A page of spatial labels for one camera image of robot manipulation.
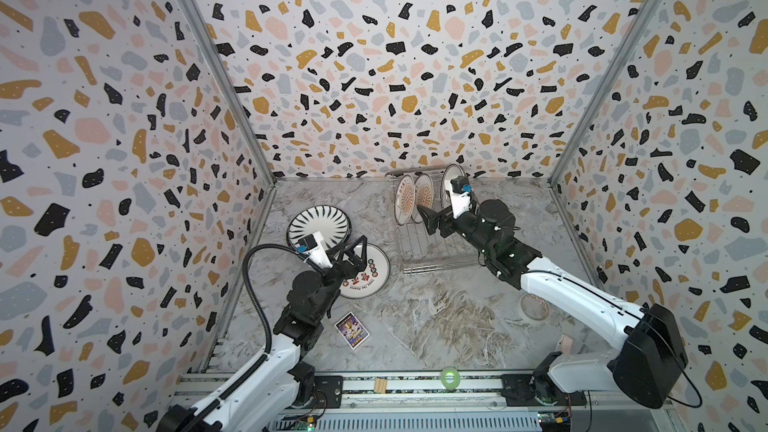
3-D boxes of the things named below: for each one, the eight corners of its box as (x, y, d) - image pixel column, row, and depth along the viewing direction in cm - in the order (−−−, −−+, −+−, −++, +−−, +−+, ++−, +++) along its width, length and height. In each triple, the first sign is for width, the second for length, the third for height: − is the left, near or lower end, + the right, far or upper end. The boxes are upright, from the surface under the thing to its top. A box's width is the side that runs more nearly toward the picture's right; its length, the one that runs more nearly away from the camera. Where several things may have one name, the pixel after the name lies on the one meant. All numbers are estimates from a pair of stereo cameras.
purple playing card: (335, 328, 86) (333, 325, 84) (351, 313, 89) (350, 310, 87) (353, 351, 82) (352, 348, 80) (370, 334, 85) (370, 332, 83)
